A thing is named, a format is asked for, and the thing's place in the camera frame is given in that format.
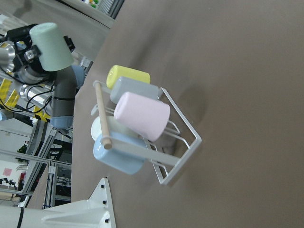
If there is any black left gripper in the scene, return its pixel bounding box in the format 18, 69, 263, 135
6, 23, 73, 76

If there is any green plastic cup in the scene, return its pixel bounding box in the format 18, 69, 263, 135
29, 22, 74, 72

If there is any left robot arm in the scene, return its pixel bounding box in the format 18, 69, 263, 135
0, 22, 85, 129

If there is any yellow plastic cup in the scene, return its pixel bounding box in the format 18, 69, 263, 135
106, 65, 151, 89

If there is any grey plastic cup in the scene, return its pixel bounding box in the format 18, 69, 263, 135
110, 76, 159, 104

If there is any white plastic cup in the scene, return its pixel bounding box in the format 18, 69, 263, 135
91, 115, 140, 142

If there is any blue plastic cup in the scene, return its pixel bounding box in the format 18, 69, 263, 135
93, 134, 145, 175

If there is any white wire cup rack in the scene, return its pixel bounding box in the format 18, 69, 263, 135
91, 81, 202, 185

